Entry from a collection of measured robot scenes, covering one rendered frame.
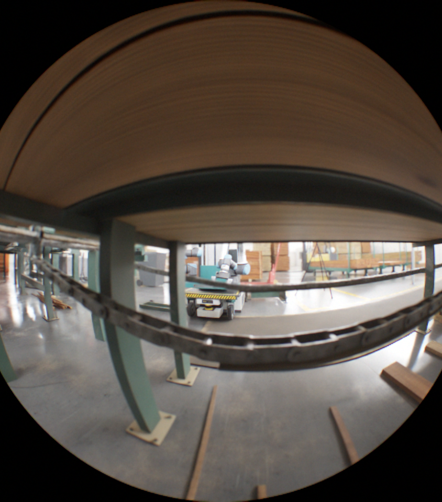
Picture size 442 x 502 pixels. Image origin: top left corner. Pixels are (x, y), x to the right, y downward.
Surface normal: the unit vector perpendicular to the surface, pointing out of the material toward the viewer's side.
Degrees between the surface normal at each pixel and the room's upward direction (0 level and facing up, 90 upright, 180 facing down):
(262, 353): 90
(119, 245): 90
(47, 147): 180
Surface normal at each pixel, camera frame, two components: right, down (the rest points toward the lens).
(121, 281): 0.99, -0.02
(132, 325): -0.15, -0.07
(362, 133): 0.00, 1.00
